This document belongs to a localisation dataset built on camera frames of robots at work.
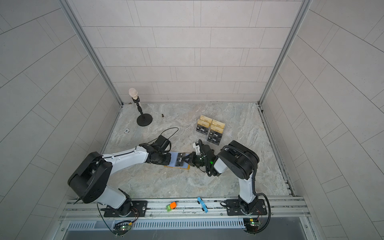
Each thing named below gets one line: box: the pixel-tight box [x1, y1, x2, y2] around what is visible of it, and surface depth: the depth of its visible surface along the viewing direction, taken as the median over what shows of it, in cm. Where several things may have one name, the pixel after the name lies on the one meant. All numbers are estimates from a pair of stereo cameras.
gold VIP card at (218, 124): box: [212, 119, 226, 129], surface depth 95 cm
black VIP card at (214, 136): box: [207, 130, 223, 143], surface depth 95 cm
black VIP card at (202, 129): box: [196, 124, 209, 136], surface depth 98 cm
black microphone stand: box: [128, 88, 153, 127], surface depth 106 cm
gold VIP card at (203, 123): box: [197, 119, 210, 128], surface depth 98 cm
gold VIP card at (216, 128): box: [210, 124, 224, 134], surface depth 95 cm
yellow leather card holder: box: [164, 151, 191, 170], surface depth 86 cm
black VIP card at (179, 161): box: [175, 153, 186, 167], surface depth 88 cm
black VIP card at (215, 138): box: [207, 133, 223, 146], surface depth 95 cm
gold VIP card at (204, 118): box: [199, 115, 213, 124], surface depth 98 cm
